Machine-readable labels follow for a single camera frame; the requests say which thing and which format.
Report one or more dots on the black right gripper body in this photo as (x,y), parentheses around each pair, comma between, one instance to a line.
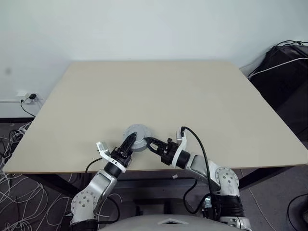
(168,155)

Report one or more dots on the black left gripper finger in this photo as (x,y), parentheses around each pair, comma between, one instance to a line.
(130,143)

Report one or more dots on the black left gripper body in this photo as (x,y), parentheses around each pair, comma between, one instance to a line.
(121,157)

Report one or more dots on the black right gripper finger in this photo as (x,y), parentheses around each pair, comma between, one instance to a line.
(157,149)
(157,142)

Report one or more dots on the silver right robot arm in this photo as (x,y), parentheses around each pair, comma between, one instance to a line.
(223,178)

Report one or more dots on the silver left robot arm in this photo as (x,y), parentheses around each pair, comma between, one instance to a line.
(101,183)

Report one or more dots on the small white tag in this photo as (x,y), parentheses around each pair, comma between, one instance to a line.
(174,176)

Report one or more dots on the silver metal clamp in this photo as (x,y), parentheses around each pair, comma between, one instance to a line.
(207,203)

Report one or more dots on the grey robot torso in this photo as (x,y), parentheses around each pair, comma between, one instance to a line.
(144,223)

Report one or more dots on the black plug adapter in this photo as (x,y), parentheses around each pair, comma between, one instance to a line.
(32,96)

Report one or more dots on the black bag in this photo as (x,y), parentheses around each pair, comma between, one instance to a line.
(281,79)

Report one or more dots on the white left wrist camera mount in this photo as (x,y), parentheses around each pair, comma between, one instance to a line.
(104,151)

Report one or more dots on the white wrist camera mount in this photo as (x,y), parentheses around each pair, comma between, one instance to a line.
(179,138)
(104,151)

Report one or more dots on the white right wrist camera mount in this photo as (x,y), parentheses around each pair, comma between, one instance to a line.
(179,138)

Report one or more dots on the black table frame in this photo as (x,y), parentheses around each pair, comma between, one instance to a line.
(55,184)

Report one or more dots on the white wall outlet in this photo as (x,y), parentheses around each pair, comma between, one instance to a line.
(22,93)

